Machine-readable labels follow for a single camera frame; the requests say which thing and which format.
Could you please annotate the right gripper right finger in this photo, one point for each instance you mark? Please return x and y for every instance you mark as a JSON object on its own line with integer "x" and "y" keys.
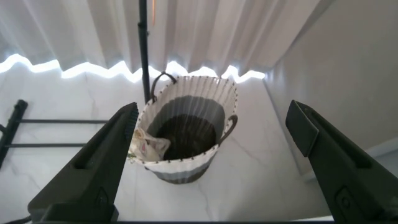
{"x": 357, "y": 186}

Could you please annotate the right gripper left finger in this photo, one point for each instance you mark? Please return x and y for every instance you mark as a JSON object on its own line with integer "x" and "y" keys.
{"x": 81, "y": 186}

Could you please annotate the white laundry basket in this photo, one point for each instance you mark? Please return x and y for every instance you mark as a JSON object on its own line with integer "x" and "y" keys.
{"x": 192, "y": 90}

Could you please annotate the black clothes rack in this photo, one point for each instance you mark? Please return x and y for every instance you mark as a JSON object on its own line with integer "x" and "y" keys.
{"x": 143, "y": 46}

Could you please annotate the cream printed garment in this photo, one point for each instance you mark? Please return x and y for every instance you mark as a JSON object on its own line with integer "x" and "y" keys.
{"x": 149, "y": 149}

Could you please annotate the white curtain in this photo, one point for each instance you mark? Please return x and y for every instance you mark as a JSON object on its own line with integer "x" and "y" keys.
{"x": 77, "y": 28}

